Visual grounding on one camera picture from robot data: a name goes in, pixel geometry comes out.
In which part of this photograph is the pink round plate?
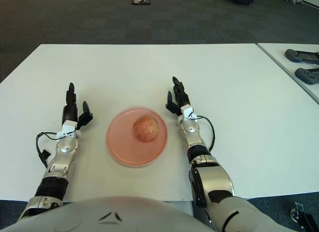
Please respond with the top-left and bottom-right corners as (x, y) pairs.
(106, 106), (168, 167)

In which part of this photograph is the black metal caster frame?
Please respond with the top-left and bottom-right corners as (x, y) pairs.
(290, 202), (319, 232)

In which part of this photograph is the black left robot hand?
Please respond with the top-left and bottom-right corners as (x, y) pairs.
(56, 82), (94, 139)

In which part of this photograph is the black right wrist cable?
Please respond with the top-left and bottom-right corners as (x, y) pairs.
(195, 115), (215, 152)

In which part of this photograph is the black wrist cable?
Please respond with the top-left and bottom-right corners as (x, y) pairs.
(35, 131), (62, 169)
(195, 115), (215, 152)

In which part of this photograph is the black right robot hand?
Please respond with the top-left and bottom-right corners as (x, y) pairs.
(164, 76), (197, 121)

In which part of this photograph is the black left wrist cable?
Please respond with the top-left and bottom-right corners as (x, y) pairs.
(35, 131), (62, 169)

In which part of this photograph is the silver robot torso shell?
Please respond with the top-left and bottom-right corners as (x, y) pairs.
(0, 196), (212, 232)

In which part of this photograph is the dark grey game controller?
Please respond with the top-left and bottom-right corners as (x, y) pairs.
(285, 48), (319, 65)
(295, 67), (319, 85)

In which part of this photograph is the red yellow apple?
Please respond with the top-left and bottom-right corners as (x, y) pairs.
(133, 115), (160, 142)

